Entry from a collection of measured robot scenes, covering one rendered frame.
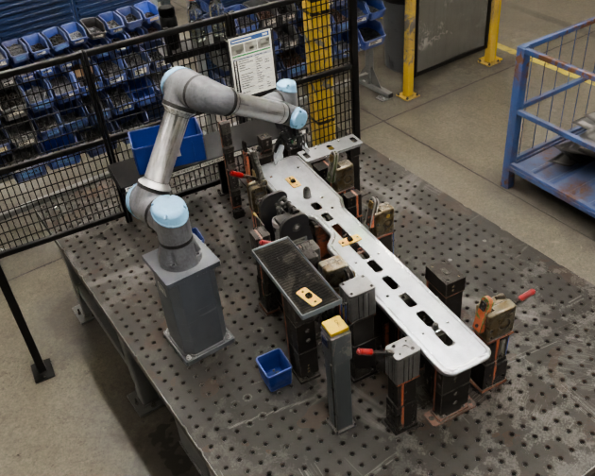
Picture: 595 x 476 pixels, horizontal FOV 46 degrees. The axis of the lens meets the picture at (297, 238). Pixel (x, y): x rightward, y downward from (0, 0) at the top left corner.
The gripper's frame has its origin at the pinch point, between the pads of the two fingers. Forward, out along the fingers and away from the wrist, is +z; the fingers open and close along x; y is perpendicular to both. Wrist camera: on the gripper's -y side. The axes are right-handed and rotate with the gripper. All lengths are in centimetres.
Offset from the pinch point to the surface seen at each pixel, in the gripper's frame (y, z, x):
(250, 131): -44.2, 8.5, 0.8
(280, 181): -3.1, 11.2, -4.2
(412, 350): 108, 5, -15
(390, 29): -242, 76, 207
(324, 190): 12.6, 11.1, 8.0
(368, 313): 83, 10, -15
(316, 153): -14.4, 11.3, 19.2
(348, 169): 8.3, 8.4, 21.8
